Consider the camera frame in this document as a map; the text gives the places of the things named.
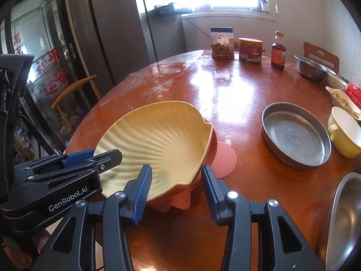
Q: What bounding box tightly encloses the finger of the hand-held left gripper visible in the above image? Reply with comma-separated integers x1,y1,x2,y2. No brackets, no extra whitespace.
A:
14,147,96,175
28,149,123,189

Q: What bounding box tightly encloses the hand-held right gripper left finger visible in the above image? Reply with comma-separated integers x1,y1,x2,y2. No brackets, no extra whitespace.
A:
30,164,153,271

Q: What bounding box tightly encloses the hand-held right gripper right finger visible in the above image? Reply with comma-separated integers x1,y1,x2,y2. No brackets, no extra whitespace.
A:
201,164,325,271

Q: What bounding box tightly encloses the pink shell-shaped plate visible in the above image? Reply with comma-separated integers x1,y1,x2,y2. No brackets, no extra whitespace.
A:
147,119,237,212

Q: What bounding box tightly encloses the yellow shell-shaped plate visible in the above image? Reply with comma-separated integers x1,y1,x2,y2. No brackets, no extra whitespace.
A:
93,101,214,201

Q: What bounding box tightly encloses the round metal pan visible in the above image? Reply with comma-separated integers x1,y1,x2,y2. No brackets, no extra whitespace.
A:
261,102,332,172

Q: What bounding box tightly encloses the large steel bowl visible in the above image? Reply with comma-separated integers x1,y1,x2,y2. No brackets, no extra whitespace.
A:
318,172,361,271

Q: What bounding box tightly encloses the person's left hand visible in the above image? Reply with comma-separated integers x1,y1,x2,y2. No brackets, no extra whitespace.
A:
8,228,51,264

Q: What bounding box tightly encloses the yellow wooden chair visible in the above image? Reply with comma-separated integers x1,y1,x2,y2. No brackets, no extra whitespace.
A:
51,74,102,125

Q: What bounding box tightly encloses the glass door with red characters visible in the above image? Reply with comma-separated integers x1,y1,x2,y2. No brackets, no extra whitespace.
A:
0,0,85,161

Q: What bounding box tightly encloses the grey refrigerator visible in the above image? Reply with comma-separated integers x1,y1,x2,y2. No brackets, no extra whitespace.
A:
63,0,187,85

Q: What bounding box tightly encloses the jar with orange lid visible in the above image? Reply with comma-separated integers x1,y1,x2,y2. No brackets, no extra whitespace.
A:
238,37,264,64

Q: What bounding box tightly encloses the clear jar with black lid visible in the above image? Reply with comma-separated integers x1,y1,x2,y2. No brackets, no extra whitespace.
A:
210,27,235,60

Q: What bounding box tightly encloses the brown sauce bottle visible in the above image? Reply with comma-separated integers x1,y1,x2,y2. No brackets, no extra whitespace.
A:
270,31,287,70

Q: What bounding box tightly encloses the small steel bowl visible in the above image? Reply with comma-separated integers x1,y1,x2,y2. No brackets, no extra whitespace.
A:
294,55,328,83

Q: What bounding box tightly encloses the white dish with food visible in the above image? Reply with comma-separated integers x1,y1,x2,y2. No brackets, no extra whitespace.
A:
325,86,361,120

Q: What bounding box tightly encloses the white printed bowl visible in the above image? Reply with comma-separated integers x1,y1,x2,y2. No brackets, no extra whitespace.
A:
326,72,352,92

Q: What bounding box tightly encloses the brown chair back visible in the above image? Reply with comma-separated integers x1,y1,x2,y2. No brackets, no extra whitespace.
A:
303,42,339,74

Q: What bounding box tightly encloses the red packet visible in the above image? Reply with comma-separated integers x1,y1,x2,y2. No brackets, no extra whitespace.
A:
346,84,361,110

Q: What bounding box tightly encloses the black cable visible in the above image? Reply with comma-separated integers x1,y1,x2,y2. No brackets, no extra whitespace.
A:
20,114,44,159

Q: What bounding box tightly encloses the yellow cup with handle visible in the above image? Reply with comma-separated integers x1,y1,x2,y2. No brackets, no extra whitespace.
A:
327,106,361,159

